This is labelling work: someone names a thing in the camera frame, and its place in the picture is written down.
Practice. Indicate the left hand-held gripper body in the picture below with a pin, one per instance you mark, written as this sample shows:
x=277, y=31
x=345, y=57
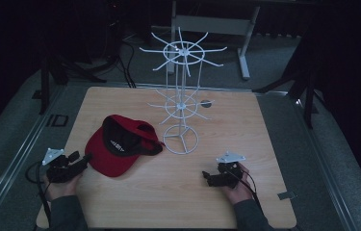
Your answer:
x=60, y=171

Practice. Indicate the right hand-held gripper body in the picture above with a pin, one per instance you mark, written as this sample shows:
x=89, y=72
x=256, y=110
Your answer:
x=227, y=174

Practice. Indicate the red baseball cap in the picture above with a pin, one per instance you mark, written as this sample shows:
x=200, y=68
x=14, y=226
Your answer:
x=114, y=150

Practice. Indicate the person's left hand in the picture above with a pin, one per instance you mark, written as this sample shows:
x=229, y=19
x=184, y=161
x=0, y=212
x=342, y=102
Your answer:
x=60, y=189

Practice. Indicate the person's right hand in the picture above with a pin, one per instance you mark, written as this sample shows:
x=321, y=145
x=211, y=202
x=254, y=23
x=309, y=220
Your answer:
x=239, y=192

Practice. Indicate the grey tape strip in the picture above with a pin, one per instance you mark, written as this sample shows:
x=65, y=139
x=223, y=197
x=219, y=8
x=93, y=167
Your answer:
x=287, y=195

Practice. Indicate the round grey table grommet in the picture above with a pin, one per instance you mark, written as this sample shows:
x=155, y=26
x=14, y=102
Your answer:
x=206, y=103

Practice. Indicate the black tripod stand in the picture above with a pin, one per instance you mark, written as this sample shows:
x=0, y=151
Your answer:
x=306, y=93
x=48, y=80

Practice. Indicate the metal floor rail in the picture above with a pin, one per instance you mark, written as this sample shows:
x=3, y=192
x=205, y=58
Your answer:
x=14, y=166
x=325, y=163

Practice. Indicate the white metal desk frame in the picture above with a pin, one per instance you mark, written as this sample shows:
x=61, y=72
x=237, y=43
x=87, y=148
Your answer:
x=213, y=25

